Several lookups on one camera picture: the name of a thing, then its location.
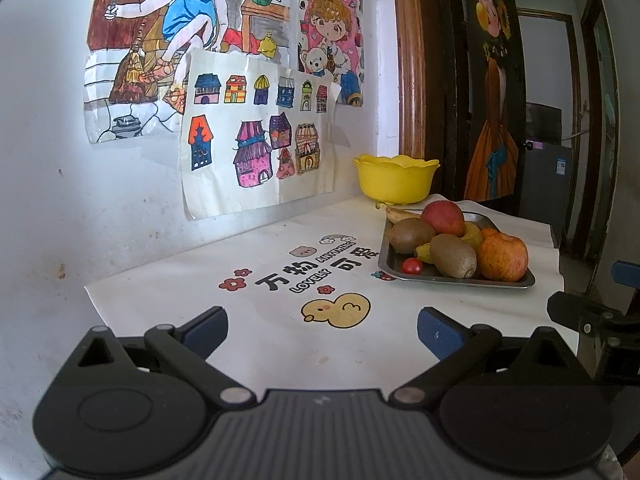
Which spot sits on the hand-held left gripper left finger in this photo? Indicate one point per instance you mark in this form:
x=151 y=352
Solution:
x=205 y=332

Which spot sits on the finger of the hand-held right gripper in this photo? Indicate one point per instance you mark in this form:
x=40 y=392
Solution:
x=575 y=310
x=627 y=276

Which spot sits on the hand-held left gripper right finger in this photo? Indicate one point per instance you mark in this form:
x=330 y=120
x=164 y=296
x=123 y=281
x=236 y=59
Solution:
x=442 y=335

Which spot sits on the red cherry tomato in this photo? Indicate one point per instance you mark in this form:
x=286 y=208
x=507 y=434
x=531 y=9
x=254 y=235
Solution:
x=412 y=266

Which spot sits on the brown kiwi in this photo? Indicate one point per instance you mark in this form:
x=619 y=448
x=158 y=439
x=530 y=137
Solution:
x=452 y=257
x=410 y=235

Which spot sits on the metal tray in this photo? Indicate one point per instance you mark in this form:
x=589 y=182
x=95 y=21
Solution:
x=395 y=269

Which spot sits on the orange-red apple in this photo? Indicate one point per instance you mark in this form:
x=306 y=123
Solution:
x=502 y=257

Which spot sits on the yellow banana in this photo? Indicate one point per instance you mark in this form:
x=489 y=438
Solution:
x=400 y=215
x=472 y=235

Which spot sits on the small mandarin orange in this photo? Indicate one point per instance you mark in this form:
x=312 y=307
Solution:
x=489 y=233

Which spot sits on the dark red apple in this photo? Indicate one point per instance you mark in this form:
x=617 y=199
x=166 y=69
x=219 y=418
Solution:
x=442 y=217

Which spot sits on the white printed table mat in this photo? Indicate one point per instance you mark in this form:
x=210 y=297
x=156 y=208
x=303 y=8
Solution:
x=200 y=320

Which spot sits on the grey appliance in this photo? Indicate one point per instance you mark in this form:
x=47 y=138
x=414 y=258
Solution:
x=545 y=185

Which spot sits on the coloured houses drawing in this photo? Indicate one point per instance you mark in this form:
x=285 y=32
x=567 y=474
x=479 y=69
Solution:
x=225 y=185

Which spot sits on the yellow scalloped plastic bowl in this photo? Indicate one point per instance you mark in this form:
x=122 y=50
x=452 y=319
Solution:
x=395 y=180

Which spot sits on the brown room door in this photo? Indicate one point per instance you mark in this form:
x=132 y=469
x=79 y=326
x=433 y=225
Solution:
x=595 y=110

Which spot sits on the dark girl painting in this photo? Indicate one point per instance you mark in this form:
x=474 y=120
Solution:
x=492 y=135

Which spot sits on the child with fan drawing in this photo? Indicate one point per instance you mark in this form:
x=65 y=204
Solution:
x=135 y=15

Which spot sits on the brown wooden door frame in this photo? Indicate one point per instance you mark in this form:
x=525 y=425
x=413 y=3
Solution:
x=407 y=60

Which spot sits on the pink cartoon wall poster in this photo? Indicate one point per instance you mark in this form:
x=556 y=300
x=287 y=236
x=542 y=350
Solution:
x=330 y=15

